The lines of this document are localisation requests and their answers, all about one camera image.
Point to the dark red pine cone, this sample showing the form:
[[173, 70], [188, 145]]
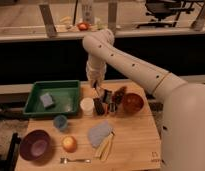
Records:
[[118, 95]]

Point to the green plastic tray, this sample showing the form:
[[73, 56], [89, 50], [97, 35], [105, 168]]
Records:
[[65, 94]]

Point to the metal fork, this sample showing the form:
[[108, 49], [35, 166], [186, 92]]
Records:
[[67, 160]]

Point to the yellow apple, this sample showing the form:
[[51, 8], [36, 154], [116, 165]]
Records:
[[69, 144]]

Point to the blue sponge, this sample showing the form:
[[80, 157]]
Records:
[[47, 100]]

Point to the black stand at left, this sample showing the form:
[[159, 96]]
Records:
[[8, 164]]

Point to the red brown bowl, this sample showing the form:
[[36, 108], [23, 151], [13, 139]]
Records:
[[132, 103]]

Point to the red apple on shelf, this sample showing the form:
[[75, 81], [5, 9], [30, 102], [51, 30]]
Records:
[[83, 26]]

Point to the grey blue cloth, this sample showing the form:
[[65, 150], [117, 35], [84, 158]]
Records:
[[98, 133]]

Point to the white orange gripper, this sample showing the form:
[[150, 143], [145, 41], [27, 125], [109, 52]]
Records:
[[95, 75]]

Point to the black brush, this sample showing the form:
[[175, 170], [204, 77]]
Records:
[[98, 106]]

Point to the blue plastic cup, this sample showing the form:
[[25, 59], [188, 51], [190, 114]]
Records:
[[60, 122]]

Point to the black office chair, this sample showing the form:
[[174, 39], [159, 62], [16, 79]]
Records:
[[165, 13]]

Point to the small metal cup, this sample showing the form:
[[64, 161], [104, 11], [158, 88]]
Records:
[[112, 108]]

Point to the white paper cup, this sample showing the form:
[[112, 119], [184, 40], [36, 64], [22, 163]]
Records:
[[87, 106]]

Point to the purple bowl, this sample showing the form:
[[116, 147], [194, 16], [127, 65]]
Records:
[[34, 145]]

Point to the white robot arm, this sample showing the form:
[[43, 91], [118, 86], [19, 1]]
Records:
[[183, 125]]

